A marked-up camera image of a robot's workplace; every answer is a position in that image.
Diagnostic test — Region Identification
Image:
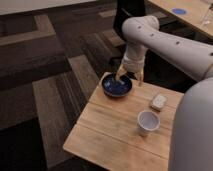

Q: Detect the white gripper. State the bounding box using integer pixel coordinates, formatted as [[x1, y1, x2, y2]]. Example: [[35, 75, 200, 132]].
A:
[[115, 56, 144, 86]]

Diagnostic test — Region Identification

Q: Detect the white sponge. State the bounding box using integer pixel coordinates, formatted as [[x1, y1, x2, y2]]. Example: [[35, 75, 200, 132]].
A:
[[150, 94, 167, 111]]

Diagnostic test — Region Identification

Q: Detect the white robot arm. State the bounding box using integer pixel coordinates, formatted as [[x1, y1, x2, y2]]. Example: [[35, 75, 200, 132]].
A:
[[116, 15, 213, 171]]

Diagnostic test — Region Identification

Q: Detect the dark blue ceramic bowl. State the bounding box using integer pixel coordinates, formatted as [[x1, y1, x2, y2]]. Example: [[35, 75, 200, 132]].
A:
[[101, 74, 132, 97]]

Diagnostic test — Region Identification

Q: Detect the white ceramic cup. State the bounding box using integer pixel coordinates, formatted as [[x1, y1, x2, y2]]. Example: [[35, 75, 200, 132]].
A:
[[137, 110, 160, 137]]

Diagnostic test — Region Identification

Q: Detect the black office chair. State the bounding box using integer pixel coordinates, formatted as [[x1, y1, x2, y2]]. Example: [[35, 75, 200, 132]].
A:
[[113, 0, 180, 72]]

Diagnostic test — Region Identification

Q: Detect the blue round disc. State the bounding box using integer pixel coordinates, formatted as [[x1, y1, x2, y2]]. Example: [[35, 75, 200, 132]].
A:
[[172, 8, 187, 15]]

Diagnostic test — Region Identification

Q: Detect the light wooden desk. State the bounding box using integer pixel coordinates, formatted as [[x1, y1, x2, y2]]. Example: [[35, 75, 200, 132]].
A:
[[147, 0, 213, 39]]

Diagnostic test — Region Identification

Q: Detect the clear glass object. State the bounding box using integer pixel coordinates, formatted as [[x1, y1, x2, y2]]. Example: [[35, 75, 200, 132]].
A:
[[202, 0, 213, 25]]

